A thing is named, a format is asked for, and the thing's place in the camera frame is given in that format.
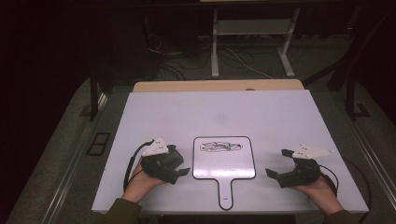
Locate tangle of floor cables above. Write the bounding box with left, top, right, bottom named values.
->
left=145, top=31, right=276, bottom=82

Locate small whiteboard with handle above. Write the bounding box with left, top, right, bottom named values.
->
left=191, top=135, right=257, bottom=211

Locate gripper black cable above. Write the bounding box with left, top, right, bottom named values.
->
left=318, top=163, right=340, bottom=196
left=122, top=139, right=155, bottom=191

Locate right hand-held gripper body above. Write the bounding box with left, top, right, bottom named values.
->
left=277, top=143, right=335, bottom=189

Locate wooden table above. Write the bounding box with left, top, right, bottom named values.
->
left=133, top=78, right=305, bottom=93

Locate aluminium rail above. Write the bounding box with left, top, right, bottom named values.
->
left=347, top=118, right=396, bottom=202
left=39, top=92, right=109, bottom=224

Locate black metal stand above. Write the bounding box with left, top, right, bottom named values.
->
left=301, top=6, right=396, bottom=121
left=88, top=66, right=110, bottom=122

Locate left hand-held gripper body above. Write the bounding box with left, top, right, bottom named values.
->
left=140, top=136, right=181, bottom=185

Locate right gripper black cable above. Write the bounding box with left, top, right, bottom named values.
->
left=318, top=163, right=340, bottom=196

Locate grey metal stand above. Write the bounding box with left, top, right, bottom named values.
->
left=210, top=7, right=302, bottom=79

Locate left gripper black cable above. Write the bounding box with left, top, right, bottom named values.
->
left=122, top=139, right=155, bottom=191

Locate person's left hand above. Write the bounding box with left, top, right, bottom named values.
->
left=121, top=159, right=166, bottom=203

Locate person's right hand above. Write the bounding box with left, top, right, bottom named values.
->
left=291, top=175, right=345, bottom=217

